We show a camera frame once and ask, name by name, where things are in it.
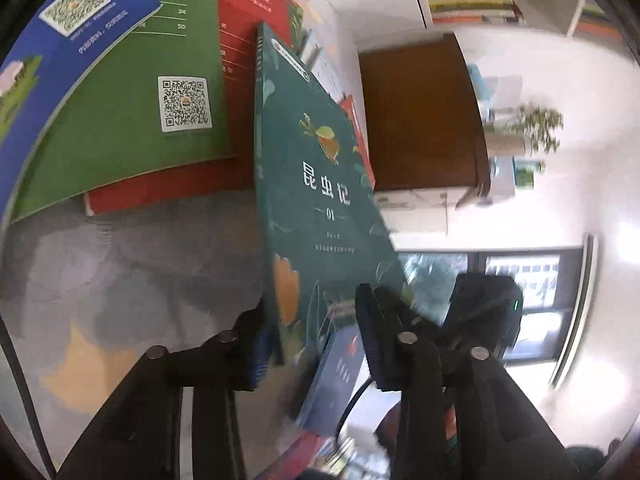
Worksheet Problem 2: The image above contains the blue bird book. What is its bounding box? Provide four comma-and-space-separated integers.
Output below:
0, 0, 163, 226

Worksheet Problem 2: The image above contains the leaf print tablecloth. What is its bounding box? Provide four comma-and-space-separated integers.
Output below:
0, 190, 321, 480

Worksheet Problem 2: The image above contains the dark framed window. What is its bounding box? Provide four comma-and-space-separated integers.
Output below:
395, 247, 598, 391

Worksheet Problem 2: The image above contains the cardboard box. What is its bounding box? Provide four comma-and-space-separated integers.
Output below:
375, 187, 481, 233

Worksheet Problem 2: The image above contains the brown wooden cabinet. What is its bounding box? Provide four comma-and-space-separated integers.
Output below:
359, 32, 490, 193

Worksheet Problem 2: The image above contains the bright green insect book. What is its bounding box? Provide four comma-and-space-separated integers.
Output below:
10, 0, 236, 223

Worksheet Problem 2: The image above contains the potted green plant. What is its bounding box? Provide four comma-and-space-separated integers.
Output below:
487, 102, 565, 158

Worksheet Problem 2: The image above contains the white appliance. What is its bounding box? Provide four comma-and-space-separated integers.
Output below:
487, 157, 545, 202

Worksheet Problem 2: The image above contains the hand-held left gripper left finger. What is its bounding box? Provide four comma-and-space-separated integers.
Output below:
55, 302, 273, 480

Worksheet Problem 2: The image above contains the red fairy tale book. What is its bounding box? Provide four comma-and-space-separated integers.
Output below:
84, 0, 296, 217

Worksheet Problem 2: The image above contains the dark blue fairy tale book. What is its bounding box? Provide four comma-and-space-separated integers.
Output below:
295, 327, 373, 433

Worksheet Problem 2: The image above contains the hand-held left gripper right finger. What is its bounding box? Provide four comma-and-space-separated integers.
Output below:
354, 282, 576, 480

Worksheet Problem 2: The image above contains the dark green orange-flower book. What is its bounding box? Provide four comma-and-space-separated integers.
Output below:
254, 22, 416, 366

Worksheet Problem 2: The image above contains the black cable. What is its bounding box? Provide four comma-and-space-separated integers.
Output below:
0, 317, 56, 480

